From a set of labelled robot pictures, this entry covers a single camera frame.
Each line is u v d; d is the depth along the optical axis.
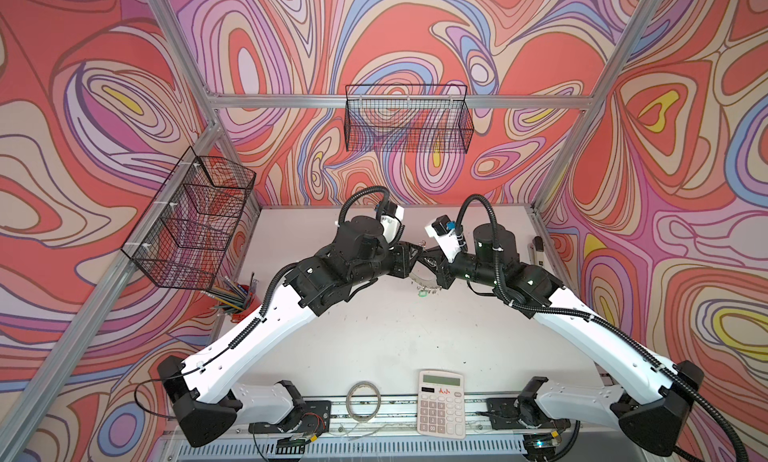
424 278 0.72
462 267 0.58
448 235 0.57
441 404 0.74
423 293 0.78
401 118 0.98
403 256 0.54
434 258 0.61
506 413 0.75
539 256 1.01
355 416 0.75
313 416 0.72
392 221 0.57
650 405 0.40
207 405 0.38
